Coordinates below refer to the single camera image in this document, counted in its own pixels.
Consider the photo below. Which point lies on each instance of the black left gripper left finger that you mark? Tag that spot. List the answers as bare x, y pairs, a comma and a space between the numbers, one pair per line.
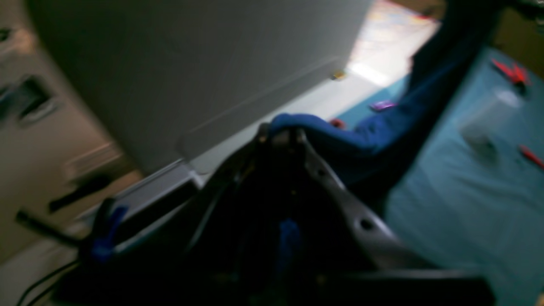
182, 261

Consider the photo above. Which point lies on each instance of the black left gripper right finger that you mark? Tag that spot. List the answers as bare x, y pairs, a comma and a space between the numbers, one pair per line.
358, 260

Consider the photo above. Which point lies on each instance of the blue t-shirt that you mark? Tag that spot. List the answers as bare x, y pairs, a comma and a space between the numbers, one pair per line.
373, 157

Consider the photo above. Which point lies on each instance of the blue clamp bottom edge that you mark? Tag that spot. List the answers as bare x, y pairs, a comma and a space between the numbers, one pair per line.
98, 246

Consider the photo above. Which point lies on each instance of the teal table cloth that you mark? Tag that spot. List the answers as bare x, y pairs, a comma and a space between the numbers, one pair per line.
480, 209

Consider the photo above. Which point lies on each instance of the red tape roll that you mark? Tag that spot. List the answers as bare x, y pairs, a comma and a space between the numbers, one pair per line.
337, 123

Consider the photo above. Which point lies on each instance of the pink marker pen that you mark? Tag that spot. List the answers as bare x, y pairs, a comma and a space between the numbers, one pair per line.
381, 106

